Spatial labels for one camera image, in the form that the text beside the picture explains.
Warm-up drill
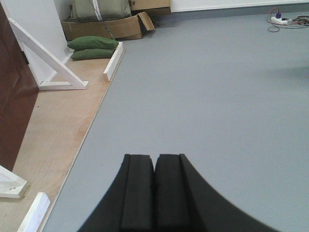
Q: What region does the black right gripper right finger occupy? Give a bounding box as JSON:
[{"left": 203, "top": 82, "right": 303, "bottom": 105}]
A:
[{"left": 154, "top": 154, "right": 275, "bottom": 232}]

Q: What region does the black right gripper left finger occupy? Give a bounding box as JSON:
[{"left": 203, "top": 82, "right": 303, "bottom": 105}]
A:
[{"left": 79, "top": 154, "right": 154, "bottom": 232}]

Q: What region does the brown wooden door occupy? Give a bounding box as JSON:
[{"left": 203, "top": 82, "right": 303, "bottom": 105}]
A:
[{"left": 0, "top": 8, "right": 39, "bottom": 171}]

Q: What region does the plywood floor platform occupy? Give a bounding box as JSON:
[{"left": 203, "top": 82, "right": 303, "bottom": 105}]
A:
[{"left": 0, "top": 59, "right": 111, "bottom": 232}]

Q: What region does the near white brace foot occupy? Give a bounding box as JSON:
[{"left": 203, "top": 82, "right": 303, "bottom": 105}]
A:
[{"left": 0, "top": 166, "right": 28, "bottom": 199}]

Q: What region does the lower green sandbag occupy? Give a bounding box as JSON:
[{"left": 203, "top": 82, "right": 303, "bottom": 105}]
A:
[{"left": 71, "top": 48, "right": 115, "bottom": 60}]

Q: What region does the green sandbag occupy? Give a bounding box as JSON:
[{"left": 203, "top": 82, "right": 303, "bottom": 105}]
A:
[
  {"left": 68, "top": 36, "right": 119, "bottom": 50},
  {"left": 71, "top": 48, "right": 115, "bottom": 60}
]

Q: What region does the upper green sandbag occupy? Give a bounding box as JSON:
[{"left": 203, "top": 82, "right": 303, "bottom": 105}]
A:
[{"left": 68, "top": 36, "right": 119, "bottom": 50}]

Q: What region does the open flat cardboard box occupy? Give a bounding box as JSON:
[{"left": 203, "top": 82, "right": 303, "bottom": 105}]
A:
[{"left": 61, "top": 12, "right": 155, "bottom": 41}]

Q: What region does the closed cardboard box labelled 2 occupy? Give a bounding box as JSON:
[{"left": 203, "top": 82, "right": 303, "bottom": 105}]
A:
[{"left": 128, "top": 0, "right": 171, "bottom": 15}]

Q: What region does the large olive woven sack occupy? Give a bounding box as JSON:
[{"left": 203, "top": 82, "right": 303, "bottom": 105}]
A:
[{"left": 70, "top": 0, "right": 131, "bottom": 21}]

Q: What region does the white power strip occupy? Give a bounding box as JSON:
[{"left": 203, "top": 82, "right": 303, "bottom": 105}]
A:
[{"left": 271, "top": 16, "right": 289, "bottom": 25}]

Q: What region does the near white wooden rail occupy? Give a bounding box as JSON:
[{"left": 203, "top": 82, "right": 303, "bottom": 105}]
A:
[{"left": 17, "top": 192, "right": 51, "bottom": 232}]

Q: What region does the white diagonal brace frame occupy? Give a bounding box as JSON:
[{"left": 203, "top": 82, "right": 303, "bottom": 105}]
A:
[{"left": 8, "top": 17, "right": 89, "bottom": 90}]

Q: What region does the white wooden edge rail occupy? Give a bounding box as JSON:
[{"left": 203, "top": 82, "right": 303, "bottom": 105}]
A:
[{"left": 103, "top": 42, "right": 125, "bottom": 81}]

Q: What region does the thin dark tether rope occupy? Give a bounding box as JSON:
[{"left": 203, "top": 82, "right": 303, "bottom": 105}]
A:
[{"left": 88, "top": 0, "right": 116, "bottom": 41}]

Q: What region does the white door frame panel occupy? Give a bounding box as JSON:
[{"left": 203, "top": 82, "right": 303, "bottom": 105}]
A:
[{"left": 0, "top": 0, "right": 70, "bottom": 84}]

